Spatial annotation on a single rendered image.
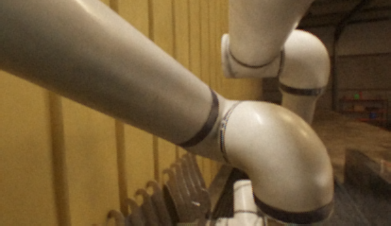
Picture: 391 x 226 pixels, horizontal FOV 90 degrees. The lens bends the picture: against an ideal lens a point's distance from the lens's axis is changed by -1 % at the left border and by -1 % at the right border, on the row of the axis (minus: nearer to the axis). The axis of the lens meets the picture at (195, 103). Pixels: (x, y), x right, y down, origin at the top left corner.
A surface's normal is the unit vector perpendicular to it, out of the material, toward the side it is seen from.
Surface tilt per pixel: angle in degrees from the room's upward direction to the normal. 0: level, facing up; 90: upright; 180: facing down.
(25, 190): 90
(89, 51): 100
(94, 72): 117
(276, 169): 89
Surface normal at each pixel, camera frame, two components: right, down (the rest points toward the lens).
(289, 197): -0.42, 0.25
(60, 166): -0.03, 0.07
